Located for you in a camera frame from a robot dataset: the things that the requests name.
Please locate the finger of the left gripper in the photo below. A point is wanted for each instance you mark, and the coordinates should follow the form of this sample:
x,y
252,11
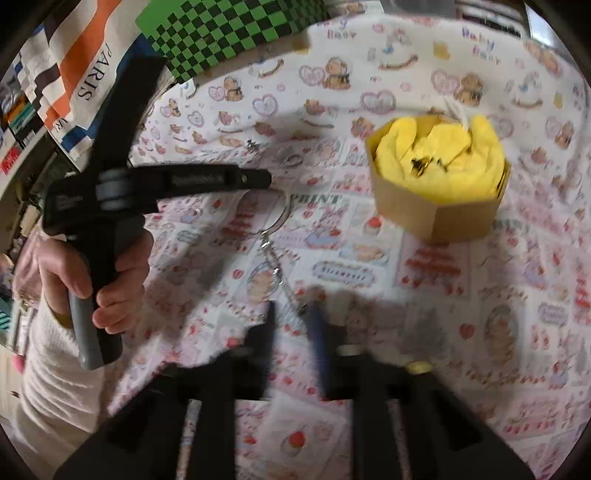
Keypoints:
x,y
124,109
172,181

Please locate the patterned white bed sheet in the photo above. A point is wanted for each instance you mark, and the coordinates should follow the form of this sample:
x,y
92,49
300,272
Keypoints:
x,y
505,320

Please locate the yellow cloth in box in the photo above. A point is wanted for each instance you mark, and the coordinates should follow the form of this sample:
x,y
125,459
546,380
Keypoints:
x,y
473,153

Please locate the striped Paris tote bag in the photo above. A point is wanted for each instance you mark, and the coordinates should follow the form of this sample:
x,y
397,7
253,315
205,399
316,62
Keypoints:
x,y
70,63

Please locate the hexagonal cardboard box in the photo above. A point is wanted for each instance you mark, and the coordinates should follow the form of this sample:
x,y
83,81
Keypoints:
x,y
429,221

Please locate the green checkered box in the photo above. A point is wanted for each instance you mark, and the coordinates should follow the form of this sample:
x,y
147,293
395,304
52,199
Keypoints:
x,y
197,35

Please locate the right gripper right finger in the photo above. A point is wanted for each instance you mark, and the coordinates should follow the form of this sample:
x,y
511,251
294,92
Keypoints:
x,y
326,339

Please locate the person's left hand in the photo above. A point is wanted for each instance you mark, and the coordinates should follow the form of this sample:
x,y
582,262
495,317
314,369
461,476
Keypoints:
x,y
63,271

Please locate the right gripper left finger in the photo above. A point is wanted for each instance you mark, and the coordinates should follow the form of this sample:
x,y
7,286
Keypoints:
x,y
251,362

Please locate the white knit sleeve forearm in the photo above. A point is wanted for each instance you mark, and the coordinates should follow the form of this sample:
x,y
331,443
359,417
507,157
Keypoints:
x,y
58,397

